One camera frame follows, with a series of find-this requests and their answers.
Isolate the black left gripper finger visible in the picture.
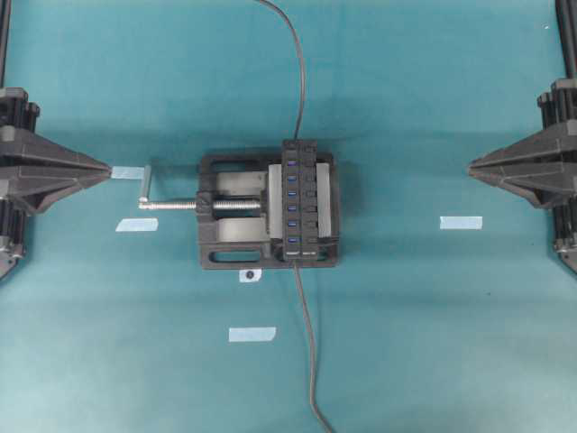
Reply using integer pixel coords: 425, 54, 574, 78
1, 170, 111, 215
1, 129, 111, 171

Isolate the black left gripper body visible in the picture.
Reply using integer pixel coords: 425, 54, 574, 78
1, 88, 40, 262

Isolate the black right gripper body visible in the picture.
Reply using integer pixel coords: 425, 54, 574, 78
537, 78, 576, 260

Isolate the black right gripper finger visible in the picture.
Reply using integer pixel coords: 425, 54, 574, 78
469, 170, 576, 208
469, 130, 576, 170

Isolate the silver vise crank handle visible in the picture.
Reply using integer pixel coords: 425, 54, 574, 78
137, 164, 271, 215

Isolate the black multiport USB hub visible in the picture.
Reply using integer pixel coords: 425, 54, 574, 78
281, 140, 319, 262

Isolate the blue tape strip left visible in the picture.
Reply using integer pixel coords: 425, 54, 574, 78
115, 217, 159, 233

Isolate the blue tape strip right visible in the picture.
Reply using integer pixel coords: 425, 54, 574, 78
440, 216, 483, 230

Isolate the black bench vise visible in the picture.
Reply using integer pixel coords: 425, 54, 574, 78
197, 152, 343, 272

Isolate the tape piece with black dot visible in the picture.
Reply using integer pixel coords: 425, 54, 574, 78
239, 269, 262, 283

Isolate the blue tape strip bottom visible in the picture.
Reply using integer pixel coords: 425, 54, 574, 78
228, 327, 277, 343

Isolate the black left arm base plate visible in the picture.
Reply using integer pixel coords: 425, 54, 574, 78
0, 252, 20, 280

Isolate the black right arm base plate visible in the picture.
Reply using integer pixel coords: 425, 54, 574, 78
558, 251, 577, 273

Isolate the blue tape strip near handle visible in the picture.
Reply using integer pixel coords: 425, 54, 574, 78
111, 166, 144, 180

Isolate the black frame rail right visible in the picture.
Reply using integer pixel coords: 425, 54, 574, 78
555, 0, 576, 78

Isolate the black frame rail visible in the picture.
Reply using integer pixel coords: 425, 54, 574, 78
0, 0, 12, 88
555, 0, 576, 78

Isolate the black frame rail left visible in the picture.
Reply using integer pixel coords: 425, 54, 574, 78
0, 0, 12, 88

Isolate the black hub cable lower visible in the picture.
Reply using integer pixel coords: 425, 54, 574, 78
291, 260, 335, 433

